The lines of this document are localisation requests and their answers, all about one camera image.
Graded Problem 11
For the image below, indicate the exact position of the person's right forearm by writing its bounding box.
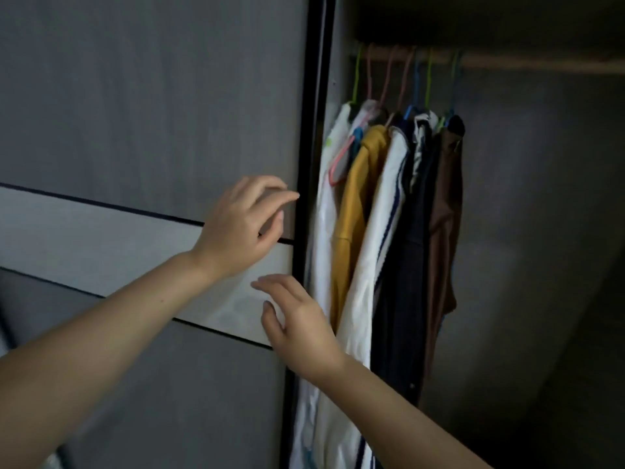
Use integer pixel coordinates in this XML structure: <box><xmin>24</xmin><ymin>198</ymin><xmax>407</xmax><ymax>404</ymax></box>
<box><xmin>317</xmin><ymin>354</ymin><xmax>494</xmax><ymax>469</ymax></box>

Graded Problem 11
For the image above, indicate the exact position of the white thin blouse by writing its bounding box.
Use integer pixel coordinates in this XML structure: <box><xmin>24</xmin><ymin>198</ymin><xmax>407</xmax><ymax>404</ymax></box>
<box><xmin>350</xmin><ymin>98</ymin><xmax>384</xmax><ymax>133</ymax></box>

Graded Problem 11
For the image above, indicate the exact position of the person's left forearm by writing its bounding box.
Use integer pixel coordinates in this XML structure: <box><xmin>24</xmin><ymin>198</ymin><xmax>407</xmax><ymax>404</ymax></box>
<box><xmin>0</xmin><ymin>251</ymin><xmax>221</xmax><ymax>469</ymax></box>

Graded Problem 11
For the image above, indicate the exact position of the pink hanger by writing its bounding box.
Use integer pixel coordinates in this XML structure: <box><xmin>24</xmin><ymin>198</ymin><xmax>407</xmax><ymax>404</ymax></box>
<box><xmin>363</xmin><ymin>44</ymin><xmax>376</xmax><ymax>102</ymax></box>
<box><xmin>383</xmin><ymin>48</ymin><xmax>416</xmax><ymax>128</ymax></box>
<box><xmin>327</xmin><ymin>46</ymin><xmax>396</xmax><ymax>188</ymax></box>

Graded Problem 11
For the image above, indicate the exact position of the green hanger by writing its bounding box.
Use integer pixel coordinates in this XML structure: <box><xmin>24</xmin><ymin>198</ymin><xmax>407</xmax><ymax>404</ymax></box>
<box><xmin>436</xmin><ymin>51</ymin><xmax>460</xmax><ymax>133</ymax></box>
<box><xmin>422</xmin><ymin>48</ymin><xmax>437</xmax><ymax>113</ymax></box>
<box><xmin>348</xmin><ymin>42</ymin><xmax>365</xmax><ymax>109</ymax></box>

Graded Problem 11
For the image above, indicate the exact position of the black garment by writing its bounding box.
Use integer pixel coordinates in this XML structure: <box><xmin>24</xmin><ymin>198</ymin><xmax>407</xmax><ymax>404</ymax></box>
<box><xmin>369</xmin><ymin>126</ymin><xmax>443</xmax><ymax>406</ymax></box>

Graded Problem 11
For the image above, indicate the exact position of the black white patterned shirt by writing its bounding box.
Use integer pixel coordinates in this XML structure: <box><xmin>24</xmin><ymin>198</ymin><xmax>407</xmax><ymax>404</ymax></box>
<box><xmin>408</xmin><ymin>110</ymin><xmax>441</xmax><ymax>192</ymax></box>

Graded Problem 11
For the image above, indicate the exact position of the wooden rod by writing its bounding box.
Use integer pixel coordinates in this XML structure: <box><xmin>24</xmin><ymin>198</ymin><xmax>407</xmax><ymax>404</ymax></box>
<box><xmin>354</xmin><ymin>44</ymin><xmax>625</xmax><ymax>77</ymax></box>

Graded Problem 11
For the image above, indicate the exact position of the person's left hand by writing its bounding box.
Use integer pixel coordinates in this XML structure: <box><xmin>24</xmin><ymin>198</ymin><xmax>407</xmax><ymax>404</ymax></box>
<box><xmin>188</xmin><ymin>175</ymin><xmax>301</xmax><ymax>284</ymax></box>

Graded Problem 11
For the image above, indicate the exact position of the mustard yellow hoodie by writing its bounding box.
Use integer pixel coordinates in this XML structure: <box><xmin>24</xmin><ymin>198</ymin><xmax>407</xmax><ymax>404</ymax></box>
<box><xmin>329</xmin><ymin>124</ymin><xmax>392</xmax><ymax>333</ymax></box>

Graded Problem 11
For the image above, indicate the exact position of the white navy striped jacket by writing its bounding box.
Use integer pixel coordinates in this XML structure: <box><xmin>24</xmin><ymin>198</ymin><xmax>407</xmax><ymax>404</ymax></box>
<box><xmin>311</xmin><ymin>114</ymin><xmax>411</xmax><ymax>469</ymax></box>

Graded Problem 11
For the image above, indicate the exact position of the grey wardrobe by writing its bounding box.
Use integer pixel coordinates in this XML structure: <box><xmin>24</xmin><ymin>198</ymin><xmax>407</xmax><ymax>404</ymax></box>
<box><xmin>0</xmin><ymin>0</ymin><xmax>625</xmax><ymax>469</ymax></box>

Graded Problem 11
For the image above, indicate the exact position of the blue hanger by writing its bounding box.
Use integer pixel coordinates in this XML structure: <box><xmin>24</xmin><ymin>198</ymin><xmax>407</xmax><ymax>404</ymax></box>
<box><xmin>444</xmin><ymin>51</ymin><xmax>466</xmax><ymax>121</ymax></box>
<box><xmin>402</xmin><ymin>53</ymin><xmax>423</xmax><ymax>123</ymax></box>

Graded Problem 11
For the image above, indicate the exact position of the person's right hand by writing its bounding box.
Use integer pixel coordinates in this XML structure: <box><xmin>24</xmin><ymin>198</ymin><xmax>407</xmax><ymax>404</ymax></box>
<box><xmin>250</xmin><ymin>273</ymin><xmax>348</xmax><ymax>387</ymax></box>

